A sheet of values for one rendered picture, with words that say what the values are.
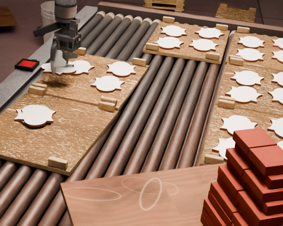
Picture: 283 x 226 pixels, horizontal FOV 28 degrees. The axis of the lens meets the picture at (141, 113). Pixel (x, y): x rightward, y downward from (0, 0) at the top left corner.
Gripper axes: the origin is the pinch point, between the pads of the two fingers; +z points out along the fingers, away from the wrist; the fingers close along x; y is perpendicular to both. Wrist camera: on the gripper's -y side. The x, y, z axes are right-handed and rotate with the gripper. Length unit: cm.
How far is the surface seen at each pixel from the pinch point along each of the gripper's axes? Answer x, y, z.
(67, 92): -4.7, 6.2, 6.8
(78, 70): 13.0, 2.4, 4.8
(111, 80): 10.4, 17.4, 5.1
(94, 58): 29.1, 2.0, 4.9
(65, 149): -40.1, 22.8, 8.8
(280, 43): 86, 72, 1
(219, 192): -72, 75, -11
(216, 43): 73, 44, 3
